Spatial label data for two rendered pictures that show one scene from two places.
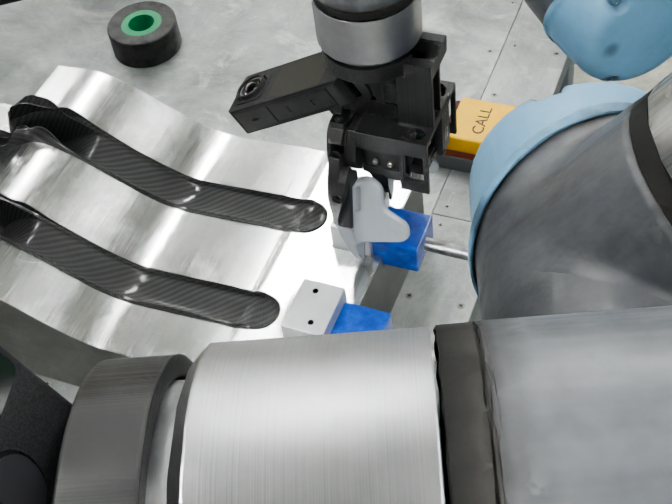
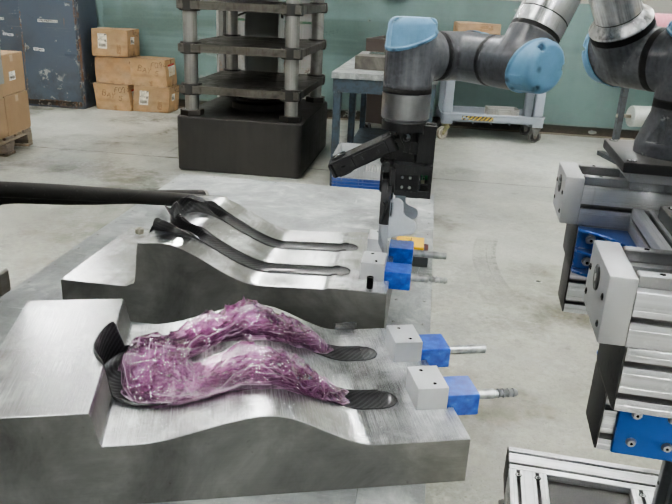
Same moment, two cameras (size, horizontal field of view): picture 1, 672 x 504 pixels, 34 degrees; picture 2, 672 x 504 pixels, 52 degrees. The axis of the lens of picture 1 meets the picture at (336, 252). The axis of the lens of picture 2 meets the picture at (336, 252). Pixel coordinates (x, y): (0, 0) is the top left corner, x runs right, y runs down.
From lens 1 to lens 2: 0.65 m
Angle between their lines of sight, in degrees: 34
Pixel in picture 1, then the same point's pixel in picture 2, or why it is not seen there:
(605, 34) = (538, 60)
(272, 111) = (353, 160)
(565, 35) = (519, 66)
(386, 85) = (411, 143)
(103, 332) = (254, 280)
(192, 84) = not seen: hidden behind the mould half
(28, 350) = (198, 303)
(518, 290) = not seen: outside the picture
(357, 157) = (394, 182)
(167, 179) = (264, 239)
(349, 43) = (405, 108)
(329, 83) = (387, 138)
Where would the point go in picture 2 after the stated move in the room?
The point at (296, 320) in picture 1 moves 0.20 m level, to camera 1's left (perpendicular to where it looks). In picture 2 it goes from (368, 260) to (236, 273)
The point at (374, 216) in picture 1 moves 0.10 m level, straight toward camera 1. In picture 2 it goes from (398, 219) to (424, 240)
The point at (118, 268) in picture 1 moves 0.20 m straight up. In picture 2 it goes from (251, 262) to (252, 137)
